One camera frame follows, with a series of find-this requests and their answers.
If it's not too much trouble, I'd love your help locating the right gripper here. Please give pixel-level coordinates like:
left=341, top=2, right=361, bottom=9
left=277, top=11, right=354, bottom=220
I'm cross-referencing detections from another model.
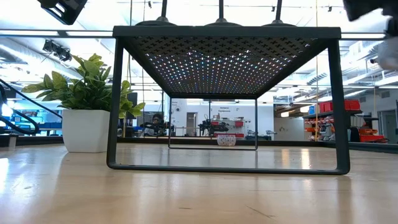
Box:
left=343, top=0, right=398, bottom=40

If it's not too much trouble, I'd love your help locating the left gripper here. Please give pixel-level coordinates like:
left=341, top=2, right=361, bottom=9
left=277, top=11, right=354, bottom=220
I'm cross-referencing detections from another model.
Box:
left=36, top=0, right=89, bottom=26

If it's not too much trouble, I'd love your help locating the black candle stick holder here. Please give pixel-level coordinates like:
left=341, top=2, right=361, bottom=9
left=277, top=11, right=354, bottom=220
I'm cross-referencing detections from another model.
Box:
left=204, top=0, right=243, bottom=27
left=135, top=0, right=177, bottom=27
left=261, top=0, right=297, bottom=27

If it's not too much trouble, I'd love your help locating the black ceiling light fixture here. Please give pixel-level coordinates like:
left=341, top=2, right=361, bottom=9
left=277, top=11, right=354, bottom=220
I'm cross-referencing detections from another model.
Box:
left=42, top=39, right=73, bottom=62

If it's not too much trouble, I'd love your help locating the shelving rack with red bins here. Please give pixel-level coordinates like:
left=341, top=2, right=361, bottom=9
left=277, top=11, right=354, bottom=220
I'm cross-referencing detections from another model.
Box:
left=303, top=99, right=389, bottom=144

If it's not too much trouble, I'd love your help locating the artificial green plant white pot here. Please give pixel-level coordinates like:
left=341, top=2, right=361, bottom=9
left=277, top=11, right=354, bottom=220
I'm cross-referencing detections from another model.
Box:
left=21, top=52, right=146, bottom=154

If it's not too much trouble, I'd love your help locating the person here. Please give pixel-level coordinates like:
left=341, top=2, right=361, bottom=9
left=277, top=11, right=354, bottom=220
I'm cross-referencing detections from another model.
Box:
left=143, top=113, right=167, bottom=137

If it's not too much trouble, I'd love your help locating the black perforated metal shelf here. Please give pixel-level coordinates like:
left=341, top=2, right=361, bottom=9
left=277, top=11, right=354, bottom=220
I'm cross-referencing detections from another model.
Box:
left=106, top=25, right=351, bottom=175

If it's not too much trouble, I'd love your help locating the white rack with red bins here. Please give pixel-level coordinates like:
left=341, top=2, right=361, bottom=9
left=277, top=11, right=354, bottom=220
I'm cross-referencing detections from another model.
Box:
left=211, top=120, right=245, bottom=138

